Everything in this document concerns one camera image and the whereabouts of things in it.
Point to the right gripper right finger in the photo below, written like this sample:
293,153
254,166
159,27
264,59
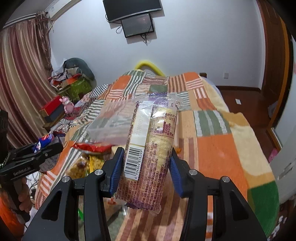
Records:
233,218

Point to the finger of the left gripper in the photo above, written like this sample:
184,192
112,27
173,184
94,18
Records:
48,151

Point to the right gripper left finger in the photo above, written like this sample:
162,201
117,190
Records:
57,218

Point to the blue red snack packet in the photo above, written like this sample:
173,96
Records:
43,142

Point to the purple yellow cracker pack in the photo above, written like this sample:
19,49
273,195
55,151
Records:
148,150

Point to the clear plastic storage bin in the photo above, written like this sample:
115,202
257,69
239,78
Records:
112,125

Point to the left hand of person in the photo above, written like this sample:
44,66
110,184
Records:
24,197

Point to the red snack bag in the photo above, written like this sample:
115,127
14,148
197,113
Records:
93,148

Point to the red and black box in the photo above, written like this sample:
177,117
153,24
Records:
52,110

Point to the pink plush toy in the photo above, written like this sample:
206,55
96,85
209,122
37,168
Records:
68,104

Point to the checkered patterned quilt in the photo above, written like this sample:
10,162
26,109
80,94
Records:
78,108

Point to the green patterned box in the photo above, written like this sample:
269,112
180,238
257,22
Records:
75,88

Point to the striped red beige curtain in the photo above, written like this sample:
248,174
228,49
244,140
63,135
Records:
25,69

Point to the patchwork striped blanket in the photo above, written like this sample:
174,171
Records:
212,140

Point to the wooden door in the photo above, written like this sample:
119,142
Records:
277,59

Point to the white wall socket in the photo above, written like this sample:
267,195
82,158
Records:
226,75

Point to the small black wall monitor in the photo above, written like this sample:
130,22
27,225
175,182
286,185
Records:
137,25

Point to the large black wall television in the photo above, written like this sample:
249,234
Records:
117,10

